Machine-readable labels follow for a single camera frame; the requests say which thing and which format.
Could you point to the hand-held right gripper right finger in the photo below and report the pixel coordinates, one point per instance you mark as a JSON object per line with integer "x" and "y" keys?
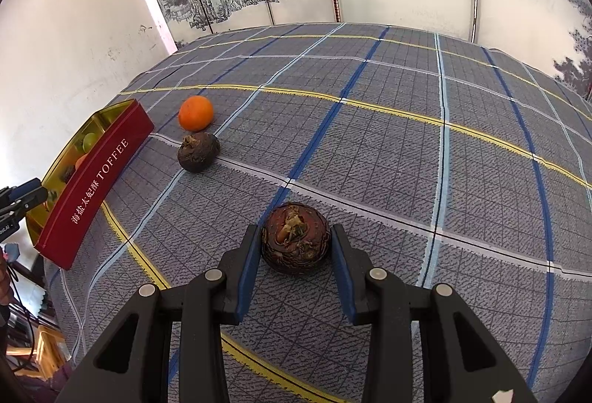
{"x": 344, "y": 278}

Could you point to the orange mandarin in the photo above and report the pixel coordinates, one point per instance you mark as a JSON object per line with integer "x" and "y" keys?
{"x": 81, "y": 161}
{"x": 196, "y": 112}

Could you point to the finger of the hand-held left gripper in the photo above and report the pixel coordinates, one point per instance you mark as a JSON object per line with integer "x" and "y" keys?
{"x": 27, "y": 202}
{"x": 25, "y": 187}

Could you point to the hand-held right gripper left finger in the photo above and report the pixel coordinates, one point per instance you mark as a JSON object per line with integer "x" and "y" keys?
{"x": 245, "y": 278}

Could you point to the green round fruit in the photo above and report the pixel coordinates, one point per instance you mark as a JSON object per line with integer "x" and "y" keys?
{"x": 90, "y": 141}

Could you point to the grey plaid tablecloth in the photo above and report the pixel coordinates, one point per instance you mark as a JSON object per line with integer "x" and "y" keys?
{"x": 416, "y": 176}

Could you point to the red tin box gold inside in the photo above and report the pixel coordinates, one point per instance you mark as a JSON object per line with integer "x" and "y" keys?
{"x": 92, "y": 190}

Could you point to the wooden furniture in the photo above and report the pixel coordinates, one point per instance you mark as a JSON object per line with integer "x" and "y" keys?
{"x": 44, "y": 347}

